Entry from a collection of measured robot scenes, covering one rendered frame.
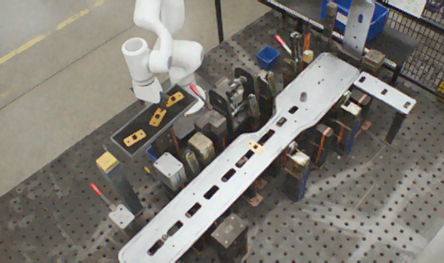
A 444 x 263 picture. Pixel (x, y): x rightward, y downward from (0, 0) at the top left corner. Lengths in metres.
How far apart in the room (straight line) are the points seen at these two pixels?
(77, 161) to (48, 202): 0.26
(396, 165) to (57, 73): 2.83
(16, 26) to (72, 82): 1.12
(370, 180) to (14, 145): 2.60
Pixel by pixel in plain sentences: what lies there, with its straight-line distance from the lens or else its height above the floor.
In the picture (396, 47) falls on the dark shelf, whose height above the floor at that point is 1.03.
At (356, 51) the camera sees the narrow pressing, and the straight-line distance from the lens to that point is 2.11.
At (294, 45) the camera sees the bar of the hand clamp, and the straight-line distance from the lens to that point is 1.90.
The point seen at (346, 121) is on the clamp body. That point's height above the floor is 0.96.
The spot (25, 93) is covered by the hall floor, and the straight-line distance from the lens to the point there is 3.79.
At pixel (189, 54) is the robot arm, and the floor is 1.21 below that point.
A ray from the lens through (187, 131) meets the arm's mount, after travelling 2.07.
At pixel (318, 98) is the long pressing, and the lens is 1.92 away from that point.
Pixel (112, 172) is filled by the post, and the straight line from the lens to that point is 1.65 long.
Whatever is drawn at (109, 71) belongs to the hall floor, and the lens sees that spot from 3.61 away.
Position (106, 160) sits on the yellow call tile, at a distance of 1.63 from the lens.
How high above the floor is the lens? 2.48
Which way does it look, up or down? 55 degrees down
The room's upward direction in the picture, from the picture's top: 6 degrees counter-clockwise
